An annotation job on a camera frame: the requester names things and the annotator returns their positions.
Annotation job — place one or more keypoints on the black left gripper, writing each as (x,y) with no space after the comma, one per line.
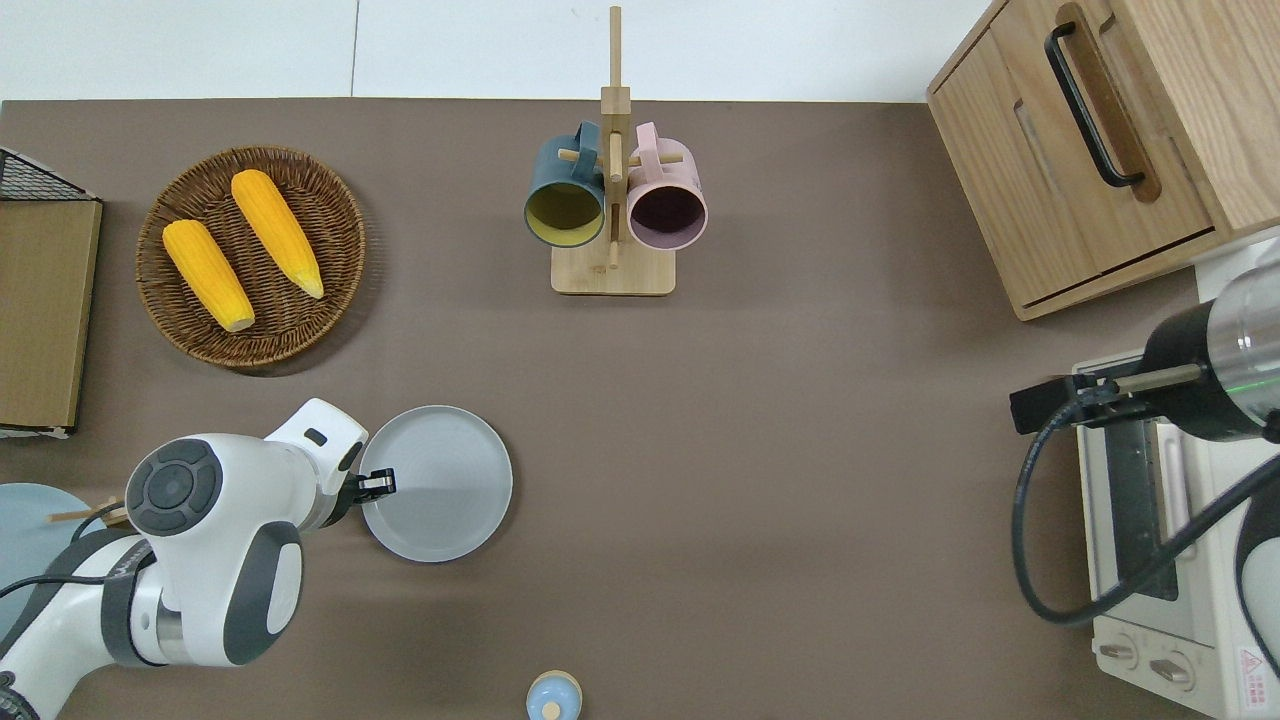
(347,495)

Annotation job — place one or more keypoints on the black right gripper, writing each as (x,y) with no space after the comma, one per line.
(1045,405)

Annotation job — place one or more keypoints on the gray plate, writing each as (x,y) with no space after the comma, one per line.
(440,485)

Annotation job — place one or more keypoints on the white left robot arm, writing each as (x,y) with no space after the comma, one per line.
(200,540)

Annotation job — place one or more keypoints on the wooden plate rack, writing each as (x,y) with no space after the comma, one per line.
(90,514)

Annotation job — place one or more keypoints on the light blue plate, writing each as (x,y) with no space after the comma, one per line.
(30,540)

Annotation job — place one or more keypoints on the brown wicker basket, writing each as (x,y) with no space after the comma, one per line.
(280,320)

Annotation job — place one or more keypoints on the cream toaster oven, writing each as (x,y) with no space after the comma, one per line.
(1170,640)

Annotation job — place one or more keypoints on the yellow corn cob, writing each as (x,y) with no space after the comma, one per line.
(208,275)
(277,232)

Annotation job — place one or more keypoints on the wooden mug tree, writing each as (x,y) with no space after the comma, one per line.
(612,275)

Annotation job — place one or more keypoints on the wooden cabinet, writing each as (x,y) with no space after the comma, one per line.
(1180,120)

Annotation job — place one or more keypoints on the dark blue mug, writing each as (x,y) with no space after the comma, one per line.
(565,205)

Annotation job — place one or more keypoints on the pink mug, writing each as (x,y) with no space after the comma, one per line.
(668,205)

